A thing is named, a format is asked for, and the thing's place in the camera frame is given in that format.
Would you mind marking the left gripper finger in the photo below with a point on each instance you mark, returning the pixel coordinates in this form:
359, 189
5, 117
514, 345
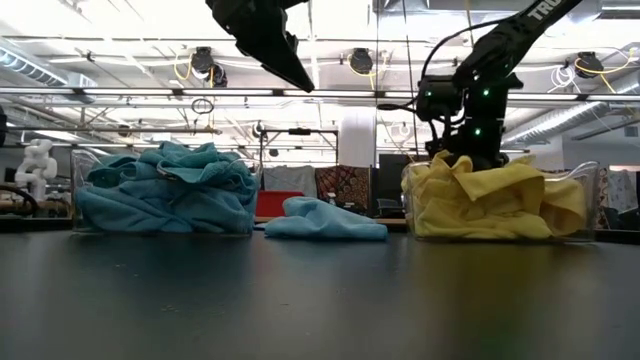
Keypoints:
280, 60

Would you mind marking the teal microfiber towel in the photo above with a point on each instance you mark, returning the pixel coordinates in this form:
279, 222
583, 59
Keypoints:
200, 170
115, 170

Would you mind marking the light blue microfiber towel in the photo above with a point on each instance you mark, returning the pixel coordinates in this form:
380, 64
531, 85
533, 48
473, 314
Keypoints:
150, 215
325, 222

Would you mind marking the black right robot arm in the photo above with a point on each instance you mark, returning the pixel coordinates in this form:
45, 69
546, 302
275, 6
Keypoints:
510, 40

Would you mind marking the black monitor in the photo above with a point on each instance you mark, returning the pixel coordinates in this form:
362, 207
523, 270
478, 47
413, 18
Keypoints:
392, 175

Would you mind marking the grey cloth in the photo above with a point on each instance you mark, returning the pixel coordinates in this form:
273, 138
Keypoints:
290, 180

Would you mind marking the clear plastic basket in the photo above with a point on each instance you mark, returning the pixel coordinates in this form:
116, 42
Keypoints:
80, 165
592, 200

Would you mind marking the patterned tapestry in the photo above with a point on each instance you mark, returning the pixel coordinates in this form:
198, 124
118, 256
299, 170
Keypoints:
345, 185

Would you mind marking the red storage bin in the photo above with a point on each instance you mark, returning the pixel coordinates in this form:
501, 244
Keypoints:
275, 205

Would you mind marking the black metal stand frame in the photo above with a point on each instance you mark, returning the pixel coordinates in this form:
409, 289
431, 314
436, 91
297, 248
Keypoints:
300, 131

